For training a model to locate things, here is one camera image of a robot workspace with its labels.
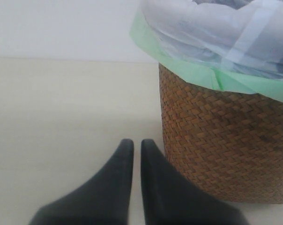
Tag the woven wicker basket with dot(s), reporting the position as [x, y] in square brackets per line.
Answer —
[228, 144]

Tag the green and white plastic liner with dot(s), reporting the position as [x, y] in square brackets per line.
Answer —
[199, 74]

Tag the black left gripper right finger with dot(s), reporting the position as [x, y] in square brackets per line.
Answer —
[170, 199]

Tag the white plastic bin liner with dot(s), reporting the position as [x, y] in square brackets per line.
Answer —
[243, 36]

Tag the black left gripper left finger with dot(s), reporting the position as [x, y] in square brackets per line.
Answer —
[102, 200]

